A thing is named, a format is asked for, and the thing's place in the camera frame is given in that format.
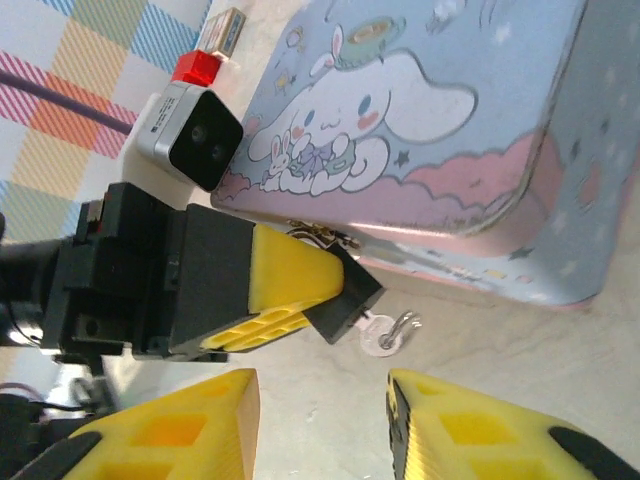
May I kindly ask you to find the small black padlock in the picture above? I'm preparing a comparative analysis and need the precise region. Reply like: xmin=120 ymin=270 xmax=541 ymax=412
xmin=307 ymin=244 xmax=386 ymax=346

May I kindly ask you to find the light blue cartoon pouch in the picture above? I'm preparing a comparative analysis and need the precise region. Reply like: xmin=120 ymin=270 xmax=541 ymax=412
xmin=209 ymin=0 xmax=640 ymax=314

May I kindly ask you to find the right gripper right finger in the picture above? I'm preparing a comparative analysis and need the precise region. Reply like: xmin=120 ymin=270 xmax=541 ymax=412
xmin=385 ymin=368 xmax=640 ymax=480

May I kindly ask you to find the red plastic block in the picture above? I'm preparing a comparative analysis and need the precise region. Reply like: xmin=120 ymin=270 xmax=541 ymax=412
xmin=170 ymin=49 xmax=222 ymax=87

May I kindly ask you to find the small playing card box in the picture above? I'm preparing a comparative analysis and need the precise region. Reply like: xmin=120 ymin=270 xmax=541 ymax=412
xmin=199 ymin=7 xmax=247 ymax=56

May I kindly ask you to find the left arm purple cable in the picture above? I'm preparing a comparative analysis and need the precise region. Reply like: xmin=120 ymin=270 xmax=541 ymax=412
xmin=0 ymin=68 xmax=141 ymax=135

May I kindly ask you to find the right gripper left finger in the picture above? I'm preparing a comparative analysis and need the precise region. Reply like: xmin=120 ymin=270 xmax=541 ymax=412
xmin=9 ymin=368 xmax=262 ymax=480

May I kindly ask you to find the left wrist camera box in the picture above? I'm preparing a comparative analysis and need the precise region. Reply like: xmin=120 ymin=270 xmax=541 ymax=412
xmin=135 ymin=81 xmax=245 ymax=194

